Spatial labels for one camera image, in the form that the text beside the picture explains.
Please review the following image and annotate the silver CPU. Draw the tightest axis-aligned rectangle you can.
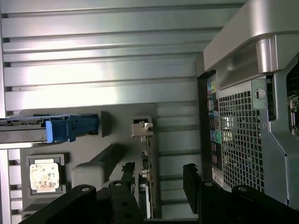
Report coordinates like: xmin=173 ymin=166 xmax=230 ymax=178
xmin=29 ymin=163 xmax=59 ymax=190

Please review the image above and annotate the hard disk with blue caddy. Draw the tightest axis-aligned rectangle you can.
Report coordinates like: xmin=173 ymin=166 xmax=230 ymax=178
xmin=0 ymin=113 xmax=99 ymax=150

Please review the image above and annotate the grey parts rack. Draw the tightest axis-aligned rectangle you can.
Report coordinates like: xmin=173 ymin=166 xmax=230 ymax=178
xmin=20 ymin=104 xmax=164 ymax=224

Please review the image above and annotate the open PC case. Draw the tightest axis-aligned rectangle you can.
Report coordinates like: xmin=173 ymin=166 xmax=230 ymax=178
xmin=195 ymin=0 xmax=299 ymax=208

